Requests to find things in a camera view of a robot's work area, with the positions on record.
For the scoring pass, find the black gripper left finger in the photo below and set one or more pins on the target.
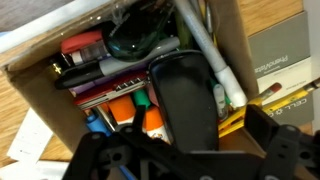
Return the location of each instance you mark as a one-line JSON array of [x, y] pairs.
[[139, 118]]

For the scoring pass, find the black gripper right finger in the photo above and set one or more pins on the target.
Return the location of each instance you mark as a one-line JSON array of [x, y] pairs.
[[261, 125]]

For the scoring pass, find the grey printed box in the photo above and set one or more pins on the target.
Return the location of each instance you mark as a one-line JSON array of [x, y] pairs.
[[280, 43]]

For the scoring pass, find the brown cardboard box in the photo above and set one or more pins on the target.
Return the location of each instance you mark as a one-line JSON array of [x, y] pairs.
[[50, 100]]

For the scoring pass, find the green capped marker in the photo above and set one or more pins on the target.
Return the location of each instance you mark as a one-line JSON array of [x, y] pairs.
[[141, 98]]

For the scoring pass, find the yellow pencil with red eraser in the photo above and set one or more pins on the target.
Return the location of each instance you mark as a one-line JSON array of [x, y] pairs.
[[263, 96]]

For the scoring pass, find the red pocket knife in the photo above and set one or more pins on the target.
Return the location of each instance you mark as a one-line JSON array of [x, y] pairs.
[[110, 90]]

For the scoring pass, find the yellow pencil with metal ferrule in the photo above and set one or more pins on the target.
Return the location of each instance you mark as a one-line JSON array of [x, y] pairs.
[[293, 96]]

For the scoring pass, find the blue pen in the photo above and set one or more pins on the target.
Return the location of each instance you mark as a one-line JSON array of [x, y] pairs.
[[96, 125]]

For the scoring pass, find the small white correction pen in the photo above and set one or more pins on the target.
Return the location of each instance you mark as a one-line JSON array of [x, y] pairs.
[[220, 96]]

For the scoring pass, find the grey white thick marker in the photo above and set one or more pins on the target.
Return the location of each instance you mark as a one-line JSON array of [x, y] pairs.
[[230, 83]]

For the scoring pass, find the purple flat item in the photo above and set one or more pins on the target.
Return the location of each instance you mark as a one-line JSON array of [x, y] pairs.
[[83, 88]]

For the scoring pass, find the black grey marker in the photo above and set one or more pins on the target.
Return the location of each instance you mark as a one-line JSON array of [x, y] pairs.
[[83, 74]]

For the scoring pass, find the dark green translucent object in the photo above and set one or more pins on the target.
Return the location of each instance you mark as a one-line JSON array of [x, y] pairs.
[[136, 36]]

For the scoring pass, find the small red stapler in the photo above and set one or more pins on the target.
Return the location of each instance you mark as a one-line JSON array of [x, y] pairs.
[[80, 41]]

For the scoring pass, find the white paper slip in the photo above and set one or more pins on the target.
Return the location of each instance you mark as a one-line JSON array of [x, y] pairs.
[[30, 140]]

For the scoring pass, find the white paper sheets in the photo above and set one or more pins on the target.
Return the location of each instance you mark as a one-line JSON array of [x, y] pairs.
[[36, 170]]

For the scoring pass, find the silver pen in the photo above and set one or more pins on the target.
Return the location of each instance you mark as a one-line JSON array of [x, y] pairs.
[[208, 15]]

